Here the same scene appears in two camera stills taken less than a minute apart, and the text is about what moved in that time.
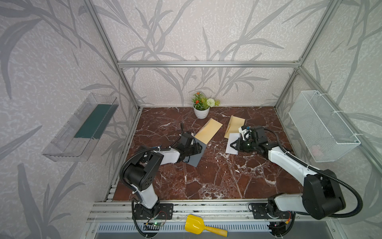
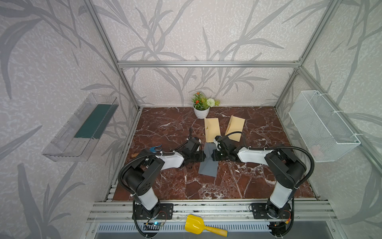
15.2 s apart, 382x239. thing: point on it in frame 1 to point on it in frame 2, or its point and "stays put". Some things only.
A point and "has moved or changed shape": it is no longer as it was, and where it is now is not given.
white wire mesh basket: [325, 133] stays put
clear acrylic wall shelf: [76, 141] stays put
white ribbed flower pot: [201, 114] stays put
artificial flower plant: [201, 103] stays put
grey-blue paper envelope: [195, 159] has moved or changed shape
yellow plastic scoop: [195, 225] stays put
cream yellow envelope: [208, 131] has moved or changed shape
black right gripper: [238, 145] to [214, 156]
